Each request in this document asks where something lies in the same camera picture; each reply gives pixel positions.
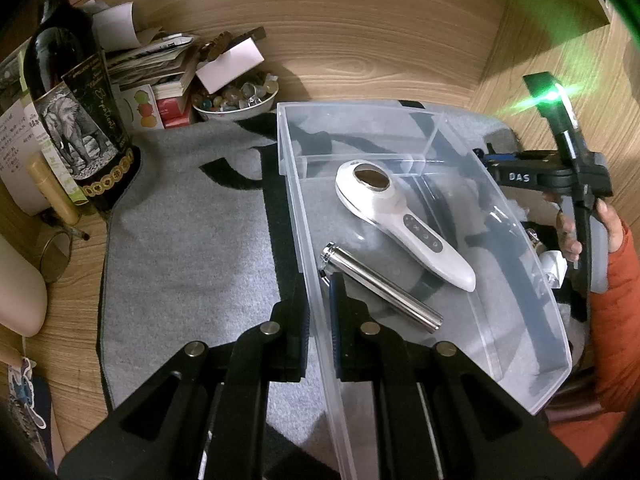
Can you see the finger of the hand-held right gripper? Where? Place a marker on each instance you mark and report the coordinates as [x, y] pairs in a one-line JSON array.
[[491, 152]]

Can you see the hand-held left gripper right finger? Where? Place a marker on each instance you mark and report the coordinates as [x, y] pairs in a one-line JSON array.
[[333, 325]]

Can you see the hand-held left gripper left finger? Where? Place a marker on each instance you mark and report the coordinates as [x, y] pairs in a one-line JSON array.
[[302, 340]]

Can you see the silver metal cylinder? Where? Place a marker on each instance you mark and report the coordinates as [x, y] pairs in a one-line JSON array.
[[385, 287]]

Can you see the white handheld massager device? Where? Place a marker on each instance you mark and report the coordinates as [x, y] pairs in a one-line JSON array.
[[425, 240]]

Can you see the clear plastic storage box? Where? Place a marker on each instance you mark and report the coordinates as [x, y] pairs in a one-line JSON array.
[[500, 280]]

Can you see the person's right forearm orange sleeve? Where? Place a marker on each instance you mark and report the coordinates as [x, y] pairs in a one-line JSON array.
[[617, 320]]

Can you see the person's right hand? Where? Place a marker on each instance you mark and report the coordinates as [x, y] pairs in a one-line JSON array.
[[570, 240]]

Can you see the grey mat with black pattern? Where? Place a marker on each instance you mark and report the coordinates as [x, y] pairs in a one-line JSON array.
[[200, 240]]

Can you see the white bowl of trinkets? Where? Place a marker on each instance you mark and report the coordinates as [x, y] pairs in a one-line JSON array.
[[235, 102]]

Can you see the round metal-rimmed mirror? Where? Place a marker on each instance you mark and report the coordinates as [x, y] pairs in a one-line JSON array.
[[56, 256]]

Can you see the red and white small box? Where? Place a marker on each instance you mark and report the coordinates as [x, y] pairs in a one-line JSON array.
[[172, 110]]

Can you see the white card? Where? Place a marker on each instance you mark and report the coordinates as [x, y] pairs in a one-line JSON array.
[[232, 62]]

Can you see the white box with fruit print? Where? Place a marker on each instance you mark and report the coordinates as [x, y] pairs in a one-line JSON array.
[[141, 106]]

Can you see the blue printed sticker sheet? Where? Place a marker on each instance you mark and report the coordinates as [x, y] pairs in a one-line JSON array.
[[25, 405]]

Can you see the cream rounded object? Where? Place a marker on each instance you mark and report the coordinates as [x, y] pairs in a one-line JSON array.
[[20, 290]]

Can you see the cream lip balm tube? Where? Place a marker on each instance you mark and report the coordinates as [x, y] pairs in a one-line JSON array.
[[52, 187]]

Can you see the dark wine bottle elephant label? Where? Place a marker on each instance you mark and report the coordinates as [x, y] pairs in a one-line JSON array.
[[75, 125]]

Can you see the stack of papers and booklets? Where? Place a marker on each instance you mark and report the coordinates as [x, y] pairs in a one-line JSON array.
[[150, 55]]

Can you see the white paper-labelled container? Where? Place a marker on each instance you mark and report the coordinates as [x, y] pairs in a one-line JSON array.
[[17, 160]]

